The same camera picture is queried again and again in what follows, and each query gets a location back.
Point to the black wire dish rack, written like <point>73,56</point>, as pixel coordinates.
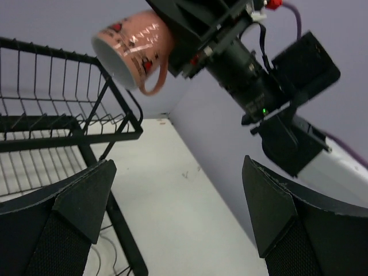
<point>60,114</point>

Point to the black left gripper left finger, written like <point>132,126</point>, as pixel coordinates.
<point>50,231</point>

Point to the pink ceramic mug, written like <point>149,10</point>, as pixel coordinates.
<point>135,51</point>

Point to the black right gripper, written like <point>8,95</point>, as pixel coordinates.
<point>208,36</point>

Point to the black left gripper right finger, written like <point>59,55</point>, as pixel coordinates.
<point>299,231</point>

